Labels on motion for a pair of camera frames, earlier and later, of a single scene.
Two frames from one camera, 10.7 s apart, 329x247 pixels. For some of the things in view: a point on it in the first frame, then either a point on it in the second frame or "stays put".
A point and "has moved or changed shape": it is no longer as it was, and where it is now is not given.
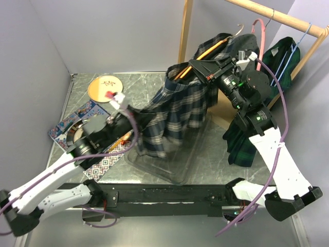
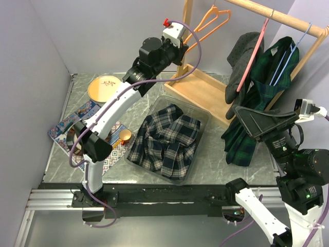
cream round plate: x=99 y=85 stays put
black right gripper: x=208 y=70 to x=259 y=123
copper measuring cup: x=122 y=140 stays put
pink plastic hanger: x=261 y=47 has moved or changed shape
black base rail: x=149 y=200 stays put
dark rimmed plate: x=75 y=133 stays put
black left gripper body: x=120 y=126 to x=171 y=54
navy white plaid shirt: x=179 y=109 to x=166 y=142
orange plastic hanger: x=183 y=73 has moved or changed shape
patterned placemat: x=97 y=167 stays put
